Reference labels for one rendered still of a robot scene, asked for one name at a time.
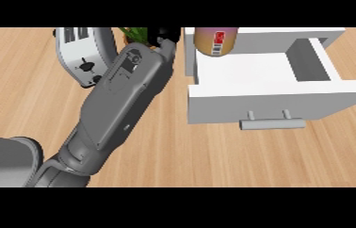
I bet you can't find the grey drawer handle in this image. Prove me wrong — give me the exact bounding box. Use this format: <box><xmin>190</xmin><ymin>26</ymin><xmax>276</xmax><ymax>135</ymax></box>
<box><xmin>238</xmin><ymin>109</ymin><xmax>307</xmax><ymax>131</ymax></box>

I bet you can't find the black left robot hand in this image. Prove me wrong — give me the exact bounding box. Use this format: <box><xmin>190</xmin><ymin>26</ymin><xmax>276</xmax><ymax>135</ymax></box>
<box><xmin>153</xmin><ymin>26</ymin><xmax>181</xmax><ymax>49</ymax></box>

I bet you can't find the white cabinet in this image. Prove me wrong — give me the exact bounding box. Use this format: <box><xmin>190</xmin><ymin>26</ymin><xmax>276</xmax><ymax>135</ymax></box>
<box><xmin>183</xmin><ymin>26</ymin><xmax>347</xmax><ymax>77</ymax></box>

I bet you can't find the white drawer front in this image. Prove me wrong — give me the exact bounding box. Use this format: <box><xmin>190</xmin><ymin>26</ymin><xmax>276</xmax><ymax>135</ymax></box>
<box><xmin>186</xmin><ymin>80</ymin><xmax>356</xmax><ymax>125</ymax></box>

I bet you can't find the white drawer box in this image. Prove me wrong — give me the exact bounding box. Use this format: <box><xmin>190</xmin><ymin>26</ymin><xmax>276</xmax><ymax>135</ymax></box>
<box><xmin>193</xmin><ymin>37</ymin><xmax>344</xmax><ymax>87</ymax></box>

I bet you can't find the tan can with red label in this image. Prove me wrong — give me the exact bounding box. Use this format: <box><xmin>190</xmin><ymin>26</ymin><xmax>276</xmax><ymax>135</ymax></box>
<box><xmin>192</xmin><ymin>26</ymin><xmax>239</xmax><ymax>58</ymax></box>

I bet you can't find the green leafy plant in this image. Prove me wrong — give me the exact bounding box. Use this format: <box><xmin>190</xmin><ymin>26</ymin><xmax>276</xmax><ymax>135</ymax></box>
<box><xmin>116</xmin><ymin>26</ymin><xmax>150</xmax><ymax>47</ymax></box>

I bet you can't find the white and silver toaster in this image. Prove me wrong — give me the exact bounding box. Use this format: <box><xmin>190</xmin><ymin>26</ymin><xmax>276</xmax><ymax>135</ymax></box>
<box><xmin>53</xmin><ymin>26</ymin><xmax>119</xmax><ymax>89</ymax></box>

